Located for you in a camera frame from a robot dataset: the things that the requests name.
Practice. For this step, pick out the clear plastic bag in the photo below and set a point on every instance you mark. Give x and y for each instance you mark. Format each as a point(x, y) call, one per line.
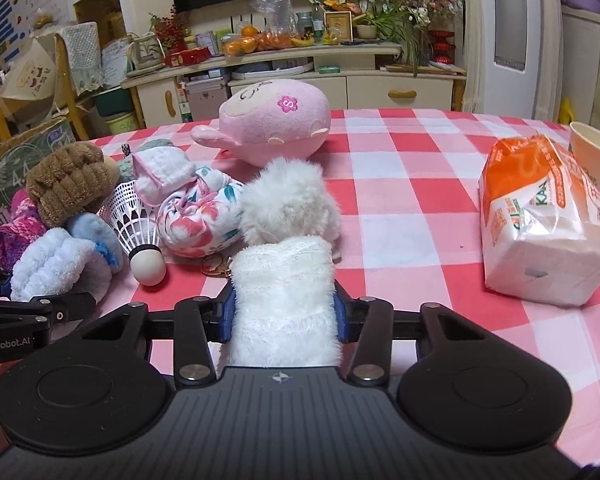
point(275, 10)

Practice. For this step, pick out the white shuttlecock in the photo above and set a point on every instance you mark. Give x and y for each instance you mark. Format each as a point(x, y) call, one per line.
point(130, 220)

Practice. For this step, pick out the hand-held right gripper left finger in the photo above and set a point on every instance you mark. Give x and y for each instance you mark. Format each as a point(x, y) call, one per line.
point(228, 312)

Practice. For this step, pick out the red white checkered tablecloth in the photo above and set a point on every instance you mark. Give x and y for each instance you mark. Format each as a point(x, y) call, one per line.
point(405, 210)

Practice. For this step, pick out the small green box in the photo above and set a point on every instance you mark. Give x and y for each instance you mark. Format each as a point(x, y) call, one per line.
point(329, 68)

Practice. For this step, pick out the red flat box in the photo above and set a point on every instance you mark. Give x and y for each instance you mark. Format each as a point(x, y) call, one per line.
point(187, 56)

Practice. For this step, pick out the red lantern ornament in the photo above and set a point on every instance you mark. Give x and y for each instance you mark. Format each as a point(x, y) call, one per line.
point(440, 45)

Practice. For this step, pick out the pink purple knitted hat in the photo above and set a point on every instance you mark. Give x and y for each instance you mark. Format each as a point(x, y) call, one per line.
point(15, 240)

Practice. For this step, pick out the pile of oranges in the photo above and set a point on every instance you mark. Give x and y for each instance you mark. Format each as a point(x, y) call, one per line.
point(245, 45)

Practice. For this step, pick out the floral rolled cloth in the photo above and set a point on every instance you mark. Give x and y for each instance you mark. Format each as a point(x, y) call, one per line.
point(195, 225)

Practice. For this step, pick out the bananas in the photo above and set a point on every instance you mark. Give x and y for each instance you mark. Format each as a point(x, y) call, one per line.
point(302, 41)

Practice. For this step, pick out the wooden chair with lace cover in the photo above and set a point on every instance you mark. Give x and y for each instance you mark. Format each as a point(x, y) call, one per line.
point(82, 55)

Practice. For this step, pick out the beige printed tote bag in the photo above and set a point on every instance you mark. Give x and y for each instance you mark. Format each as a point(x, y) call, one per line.
point(30, 77)

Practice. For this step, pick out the paper cup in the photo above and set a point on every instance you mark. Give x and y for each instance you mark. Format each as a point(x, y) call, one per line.
point(595, 155)

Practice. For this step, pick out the white pink-trimmed cloth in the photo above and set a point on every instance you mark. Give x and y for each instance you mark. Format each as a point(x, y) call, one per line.
point(160, 175)

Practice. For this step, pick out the dark green storage bin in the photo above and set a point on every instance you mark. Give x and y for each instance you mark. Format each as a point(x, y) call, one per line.
point(112, 101)

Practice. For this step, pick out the orange white tissue pack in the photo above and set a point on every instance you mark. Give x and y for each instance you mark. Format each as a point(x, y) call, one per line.
point(535, 220)

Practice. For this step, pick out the printed sheet in plastic sleeve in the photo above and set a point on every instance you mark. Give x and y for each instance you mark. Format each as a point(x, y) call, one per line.
point(116, 57)

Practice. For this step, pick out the white fluffy plush ball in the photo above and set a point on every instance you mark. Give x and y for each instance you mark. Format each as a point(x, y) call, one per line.
point(285, 195)

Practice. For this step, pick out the cream television cabinet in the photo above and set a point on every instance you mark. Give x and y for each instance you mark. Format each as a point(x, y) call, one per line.
point(370, 90)

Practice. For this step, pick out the red berry branches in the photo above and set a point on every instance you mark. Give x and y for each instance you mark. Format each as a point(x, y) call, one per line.
point(172, 27)

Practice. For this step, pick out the pink plush toy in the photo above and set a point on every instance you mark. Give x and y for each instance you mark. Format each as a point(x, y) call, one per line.
point(275, 120)

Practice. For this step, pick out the light blue fluffy sock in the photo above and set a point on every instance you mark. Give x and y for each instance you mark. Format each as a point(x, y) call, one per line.
point(50, 270)

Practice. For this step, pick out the wall poster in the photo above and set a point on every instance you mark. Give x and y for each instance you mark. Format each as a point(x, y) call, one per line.
point(10, 15)

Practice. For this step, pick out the pink metal case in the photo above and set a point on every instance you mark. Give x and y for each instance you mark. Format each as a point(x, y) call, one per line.
point(207, 100)

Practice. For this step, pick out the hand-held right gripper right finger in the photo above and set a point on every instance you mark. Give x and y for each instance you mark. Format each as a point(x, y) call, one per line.
point(341, 312)

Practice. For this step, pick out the green glass bottle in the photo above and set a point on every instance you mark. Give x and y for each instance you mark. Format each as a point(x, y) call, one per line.
point(318, 22)

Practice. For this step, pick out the white washing machine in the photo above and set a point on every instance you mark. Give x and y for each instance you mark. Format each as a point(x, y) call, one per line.
point(590, 60)

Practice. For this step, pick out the gold picture frame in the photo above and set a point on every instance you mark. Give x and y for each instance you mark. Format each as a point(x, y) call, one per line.
point(338, 26)

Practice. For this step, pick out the potted spider plant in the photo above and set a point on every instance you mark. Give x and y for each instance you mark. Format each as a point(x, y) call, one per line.
point(395, 35)

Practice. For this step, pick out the light green trash bin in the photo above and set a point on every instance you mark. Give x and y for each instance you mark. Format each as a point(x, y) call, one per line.
point(122, 124)

